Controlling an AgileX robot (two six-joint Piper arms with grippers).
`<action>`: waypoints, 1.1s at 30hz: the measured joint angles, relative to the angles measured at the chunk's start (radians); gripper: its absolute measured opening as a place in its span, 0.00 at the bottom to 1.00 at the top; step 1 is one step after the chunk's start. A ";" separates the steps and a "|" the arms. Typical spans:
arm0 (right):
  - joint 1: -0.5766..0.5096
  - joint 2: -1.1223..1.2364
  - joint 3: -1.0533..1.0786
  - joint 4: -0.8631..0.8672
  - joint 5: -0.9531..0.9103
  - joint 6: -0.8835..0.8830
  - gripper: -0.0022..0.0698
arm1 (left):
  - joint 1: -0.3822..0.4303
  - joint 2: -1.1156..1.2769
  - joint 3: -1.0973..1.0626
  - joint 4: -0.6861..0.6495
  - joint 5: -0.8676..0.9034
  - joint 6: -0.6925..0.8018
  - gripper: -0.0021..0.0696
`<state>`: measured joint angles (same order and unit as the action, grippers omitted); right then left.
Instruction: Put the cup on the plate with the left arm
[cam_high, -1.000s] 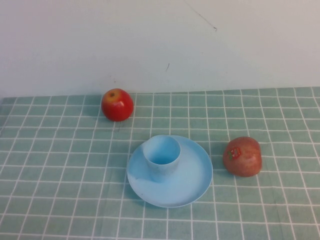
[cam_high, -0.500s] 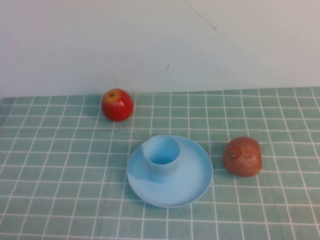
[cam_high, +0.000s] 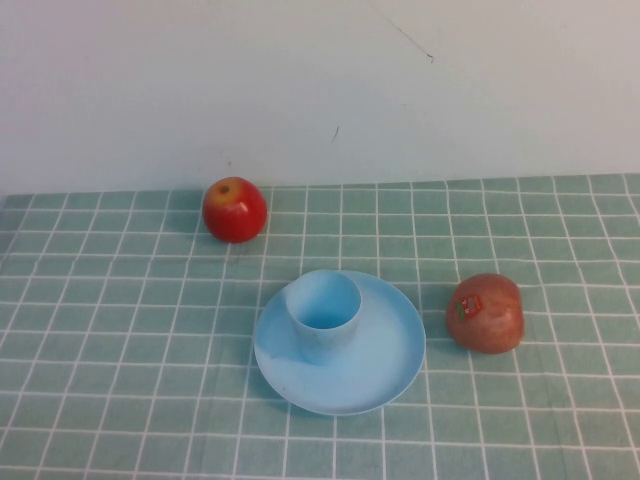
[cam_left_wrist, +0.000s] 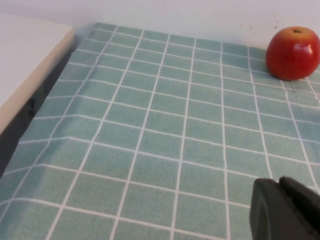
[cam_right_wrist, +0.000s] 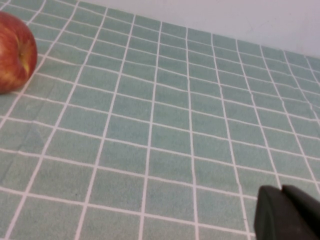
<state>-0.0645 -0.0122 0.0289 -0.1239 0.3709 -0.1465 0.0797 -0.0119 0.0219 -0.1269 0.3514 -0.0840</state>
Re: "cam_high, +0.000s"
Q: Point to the light blue round plate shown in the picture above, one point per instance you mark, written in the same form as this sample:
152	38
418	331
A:
380	360

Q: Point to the shiny red yellow apple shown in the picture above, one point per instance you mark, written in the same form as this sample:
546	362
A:
235	215

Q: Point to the light blue plastic cup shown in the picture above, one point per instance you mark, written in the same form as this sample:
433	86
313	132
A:
325	320

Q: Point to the green white checkered tablecloth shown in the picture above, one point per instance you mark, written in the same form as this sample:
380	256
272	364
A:
320	440

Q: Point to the pale red apple with sticker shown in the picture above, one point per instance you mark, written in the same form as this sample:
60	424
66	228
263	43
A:
492	325

